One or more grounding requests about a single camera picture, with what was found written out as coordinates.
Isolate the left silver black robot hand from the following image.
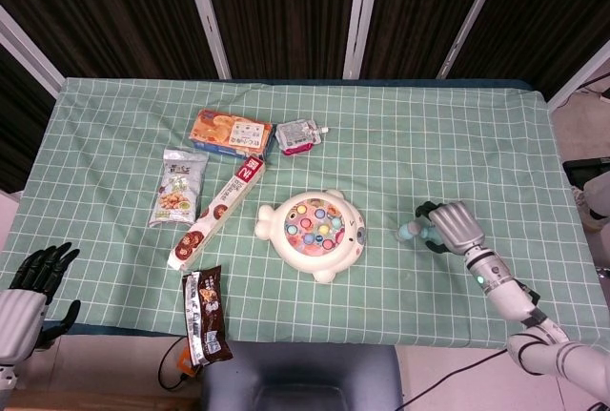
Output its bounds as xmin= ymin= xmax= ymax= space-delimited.
xmin=0 ymin=241 xmax=83 ymax=364

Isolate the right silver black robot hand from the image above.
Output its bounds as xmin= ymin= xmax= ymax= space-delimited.
xmin=414 ymin=199 xmax=487 ymax=257

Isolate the light blue toy hammer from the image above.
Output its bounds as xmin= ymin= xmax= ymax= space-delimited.
xmin=396 ymin=220 xmax=438 ymax=243

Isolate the white fish-shaped toy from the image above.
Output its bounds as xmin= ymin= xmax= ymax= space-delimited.
xmin=254 ymin=188 xmax=369 ymax=285

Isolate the green checked tablecloth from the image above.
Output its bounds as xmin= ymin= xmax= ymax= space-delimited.
xmin=0 ymin=77 xmax=600 ymax=348

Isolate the black equipment case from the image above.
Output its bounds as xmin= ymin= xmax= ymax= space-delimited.
xmin=561 ymin=157 xmax=610 ymax=189

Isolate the orange tag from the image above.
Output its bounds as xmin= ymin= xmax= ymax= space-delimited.
xmin=176 ymin=348 xmax=199 ymax=379

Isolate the silver pink spout pouch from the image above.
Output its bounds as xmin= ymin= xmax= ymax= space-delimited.
xmin=275 ymin=119 xmax=332 ymax=157

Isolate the dark brown snack bag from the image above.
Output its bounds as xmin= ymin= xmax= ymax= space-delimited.
xmin=181 ymin=264 xmax=235 ymax=369

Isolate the green white nut bag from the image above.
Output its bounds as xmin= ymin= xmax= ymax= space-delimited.
xmin=147 ymin=147 xmax=212 ymax=229

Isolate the long white cookie box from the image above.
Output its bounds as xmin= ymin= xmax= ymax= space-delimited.
xmin=167 ymin=154 xmax=267 ymax=272

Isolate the orange blue biscuit box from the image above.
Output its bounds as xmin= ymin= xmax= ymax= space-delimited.
xmin=189 ymin=108 xmax=275 ymax=162

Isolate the dark ribbed partition screen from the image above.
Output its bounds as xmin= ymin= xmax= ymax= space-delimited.
xmin=0 ymin=0 xmax=610 ymax=195

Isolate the thin black cable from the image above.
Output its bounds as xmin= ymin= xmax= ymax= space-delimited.
xmin=397 ymin=347 xmax=508 ymax=410
xmin=157 ymin=334 xmax=193 ymax=391

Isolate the white screen frame post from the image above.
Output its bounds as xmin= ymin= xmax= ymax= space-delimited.
xmin=0 ymin=4 xmax=65 ymax=100
xmin=437 ymin=0 xmax=512 ymax=81
xmin=546 ymin=51 xmax=610 ymax=113
xmin=179 ymin=0 xmax=234 ymax=81
xmin=342 ymin=0 xmax=384 ymax=81

